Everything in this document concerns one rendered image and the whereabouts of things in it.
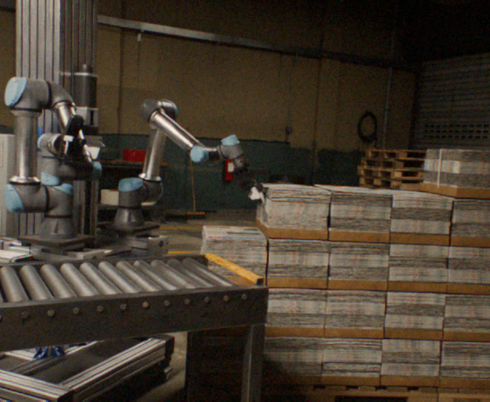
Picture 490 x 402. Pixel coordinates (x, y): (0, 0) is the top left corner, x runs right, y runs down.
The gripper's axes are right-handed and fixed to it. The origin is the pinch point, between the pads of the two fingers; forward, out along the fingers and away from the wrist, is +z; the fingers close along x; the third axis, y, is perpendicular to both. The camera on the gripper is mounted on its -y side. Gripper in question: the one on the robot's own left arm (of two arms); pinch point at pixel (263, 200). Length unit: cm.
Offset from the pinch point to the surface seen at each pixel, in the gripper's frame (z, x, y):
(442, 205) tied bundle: 37, 18, -73
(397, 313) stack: 75, 17, -33
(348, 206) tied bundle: 17.4, 17.8, -32.9
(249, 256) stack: 17.3, 18.8, 18.8
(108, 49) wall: -206, -627, 52
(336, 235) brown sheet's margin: 27.3, 18.4, -21.8
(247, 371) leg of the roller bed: 32, 97, 38
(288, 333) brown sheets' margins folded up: 58, 18, 18
